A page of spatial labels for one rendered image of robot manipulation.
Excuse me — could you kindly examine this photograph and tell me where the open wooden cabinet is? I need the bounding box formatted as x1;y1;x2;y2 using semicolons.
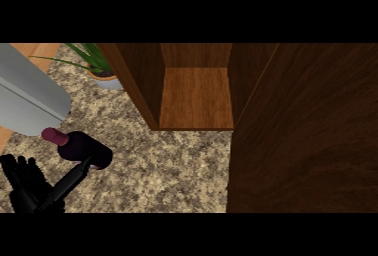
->
96;43;281;132

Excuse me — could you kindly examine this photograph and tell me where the dark wooden cabinet door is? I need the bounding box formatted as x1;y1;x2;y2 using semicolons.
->
225;43;378;214

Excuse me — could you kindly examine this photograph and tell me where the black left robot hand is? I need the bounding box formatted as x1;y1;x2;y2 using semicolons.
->
0;154;95;214

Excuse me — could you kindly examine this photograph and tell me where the dark wine bottle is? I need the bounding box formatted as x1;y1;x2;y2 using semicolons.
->
40;127;115;171

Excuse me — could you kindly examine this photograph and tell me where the green potted plant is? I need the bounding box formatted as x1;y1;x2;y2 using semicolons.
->
28;43;124;91

